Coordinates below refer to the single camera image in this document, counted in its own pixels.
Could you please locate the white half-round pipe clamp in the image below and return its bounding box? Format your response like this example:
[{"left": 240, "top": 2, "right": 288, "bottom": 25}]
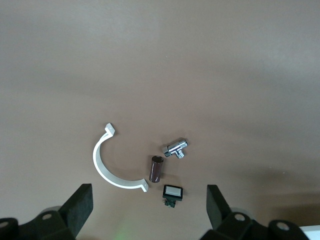
[{"left": 92, "top": 122, "right": 150, "bottom": 193}]

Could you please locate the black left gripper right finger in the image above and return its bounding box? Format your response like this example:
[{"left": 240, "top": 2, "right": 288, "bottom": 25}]
[{"left": 199, "top": 184, "right": 310, "bottom": 240}]

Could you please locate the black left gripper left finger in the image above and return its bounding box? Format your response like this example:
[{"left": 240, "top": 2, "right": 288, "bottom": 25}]
[{"left": 0, "top": 183, "right": 94, "bottom": 240}]

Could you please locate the black rectangular white push button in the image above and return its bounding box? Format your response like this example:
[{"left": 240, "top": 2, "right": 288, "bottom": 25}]
[{"left": 161, "top": 184, "right": 184, "bottom": 209}]

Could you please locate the chrome angle valve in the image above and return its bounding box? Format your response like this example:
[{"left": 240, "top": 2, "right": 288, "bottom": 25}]
[{"left": 162, "top": 137, "right": 189, "bottom": 160}]

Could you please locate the dark brown cylinder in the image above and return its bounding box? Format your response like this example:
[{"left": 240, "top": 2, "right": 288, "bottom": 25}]
[{"left": 148, "top": 154, "right": 165, "bottom": 184}]

